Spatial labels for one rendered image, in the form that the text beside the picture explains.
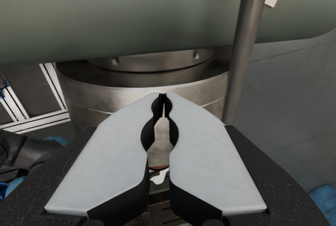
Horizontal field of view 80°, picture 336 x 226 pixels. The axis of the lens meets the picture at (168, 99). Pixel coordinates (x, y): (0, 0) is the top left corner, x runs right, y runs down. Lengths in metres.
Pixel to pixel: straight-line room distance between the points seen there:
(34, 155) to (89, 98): 0.35
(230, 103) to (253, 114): 2.03
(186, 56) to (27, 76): 1.20
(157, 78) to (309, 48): 2.06
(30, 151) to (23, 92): 0.89
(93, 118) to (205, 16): 0.18
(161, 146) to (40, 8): 0.19
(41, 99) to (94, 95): 1.19
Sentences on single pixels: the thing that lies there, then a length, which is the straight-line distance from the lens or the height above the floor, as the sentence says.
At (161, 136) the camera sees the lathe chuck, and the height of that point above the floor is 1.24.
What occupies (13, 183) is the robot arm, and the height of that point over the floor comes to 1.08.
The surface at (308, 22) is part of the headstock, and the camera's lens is 0.28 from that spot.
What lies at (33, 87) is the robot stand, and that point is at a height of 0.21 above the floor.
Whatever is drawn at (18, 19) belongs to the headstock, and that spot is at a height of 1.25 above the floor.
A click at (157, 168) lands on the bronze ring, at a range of 0.48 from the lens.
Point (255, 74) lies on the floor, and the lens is 1.97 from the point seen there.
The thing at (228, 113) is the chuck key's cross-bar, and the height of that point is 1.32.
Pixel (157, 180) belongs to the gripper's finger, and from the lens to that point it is 0.53.
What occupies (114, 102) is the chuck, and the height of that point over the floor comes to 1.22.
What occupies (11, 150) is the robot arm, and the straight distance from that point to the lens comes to 0.59.
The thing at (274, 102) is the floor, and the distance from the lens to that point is 2.27.
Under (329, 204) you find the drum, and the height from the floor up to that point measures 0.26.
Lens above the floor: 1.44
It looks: 58 degrees down
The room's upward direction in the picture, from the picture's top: 152 degrees clockwise
